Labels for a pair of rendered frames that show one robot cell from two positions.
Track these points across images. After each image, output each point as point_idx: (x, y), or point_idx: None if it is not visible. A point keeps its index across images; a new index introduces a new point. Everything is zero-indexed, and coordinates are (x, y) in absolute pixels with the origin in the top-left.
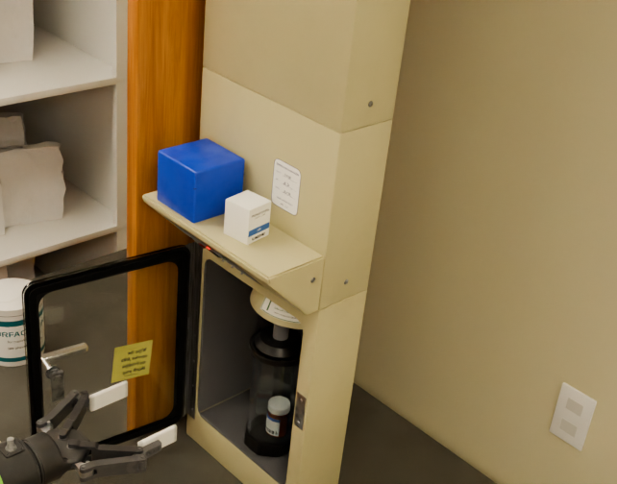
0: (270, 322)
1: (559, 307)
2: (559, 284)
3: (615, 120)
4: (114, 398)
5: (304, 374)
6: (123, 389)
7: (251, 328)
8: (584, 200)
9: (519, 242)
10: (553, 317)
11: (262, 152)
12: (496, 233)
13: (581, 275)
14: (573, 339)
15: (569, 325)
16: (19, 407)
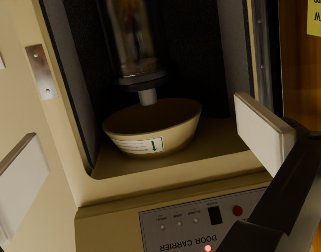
0: (205, 18)
1: (39, 112)
2: (47, 125)
3: (72, 216)
4: (247, 118)
5: (61, 127)
6: (240, 124)
7: (219, 7)
8: (63, 176)
9: None
10: (39, 103)
11: None
12: None
13: (40, 139)
14: (19, 100)
15: (27, 106)
16: None
